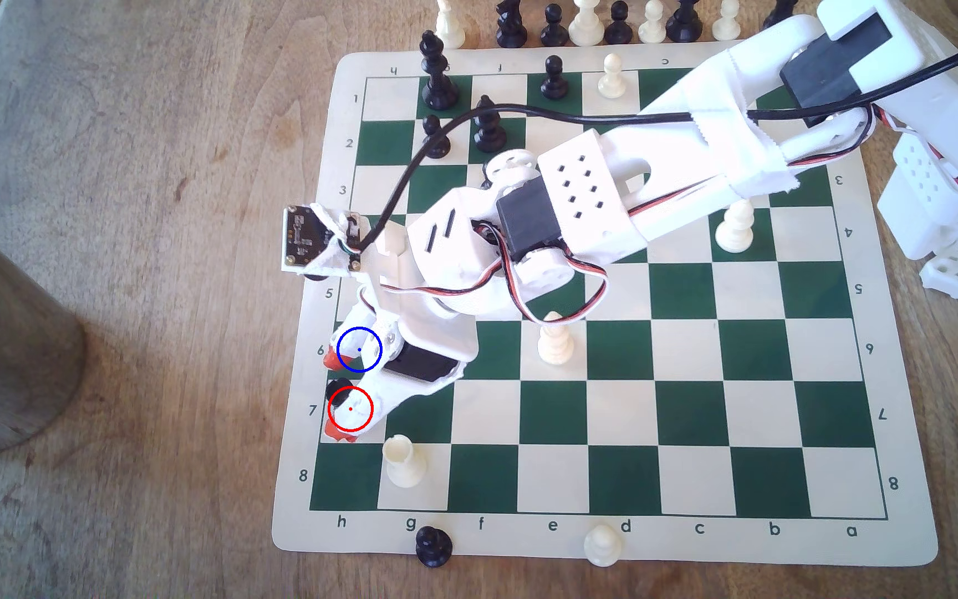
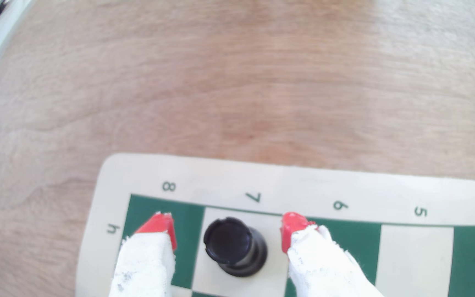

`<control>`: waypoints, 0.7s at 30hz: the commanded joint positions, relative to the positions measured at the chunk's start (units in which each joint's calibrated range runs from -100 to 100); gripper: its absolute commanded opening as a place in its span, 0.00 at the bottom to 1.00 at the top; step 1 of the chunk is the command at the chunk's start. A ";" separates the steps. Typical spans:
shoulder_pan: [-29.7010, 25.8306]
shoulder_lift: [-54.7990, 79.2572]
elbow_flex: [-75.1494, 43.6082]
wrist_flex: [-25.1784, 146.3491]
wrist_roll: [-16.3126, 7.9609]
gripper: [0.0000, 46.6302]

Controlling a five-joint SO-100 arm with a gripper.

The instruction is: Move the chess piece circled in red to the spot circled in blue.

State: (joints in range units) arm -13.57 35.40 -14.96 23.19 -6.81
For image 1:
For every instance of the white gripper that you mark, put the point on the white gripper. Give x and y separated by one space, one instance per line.
422 364

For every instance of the white rook chess piece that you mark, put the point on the white rook chess piece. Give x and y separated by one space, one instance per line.
403 463

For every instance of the white bishop chess piece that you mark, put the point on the white bishop chess piece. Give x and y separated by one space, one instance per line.
735 231
555 343
448 27

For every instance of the black pawn chess piece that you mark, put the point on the black pawn chess piece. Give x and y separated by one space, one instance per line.
436 143
555 80
433 547
619 28
554 30

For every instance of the green and white chess mat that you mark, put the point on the green and white chess mat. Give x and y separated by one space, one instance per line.
654 432

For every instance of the black king chess piece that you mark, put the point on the black king chess piece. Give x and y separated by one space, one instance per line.
438 83

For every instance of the white pawn chess piece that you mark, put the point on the white pawn chess piece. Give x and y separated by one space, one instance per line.
726 23
611 78
652 27
603 546

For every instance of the black knight chess piece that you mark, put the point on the black knight chess piece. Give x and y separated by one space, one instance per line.
511 28

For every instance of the white queen chess piece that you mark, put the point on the white queen chess piece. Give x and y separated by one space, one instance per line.
586 27

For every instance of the black bishop chess piece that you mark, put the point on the black bishop chess piece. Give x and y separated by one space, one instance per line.
778 10

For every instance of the black bishop on f2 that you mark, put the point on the black bishop on f2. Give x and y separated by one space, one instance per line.
489 133

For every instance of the white fabric tape wrap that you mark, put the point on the white fabric tape wrap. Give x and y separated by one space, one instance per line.
737 151

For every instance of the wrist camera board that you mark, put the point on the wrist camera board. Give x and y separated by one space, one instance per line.
304 239

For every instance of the brown wooden post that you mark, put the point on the brown wooden post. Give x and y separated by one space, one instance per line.
5 349

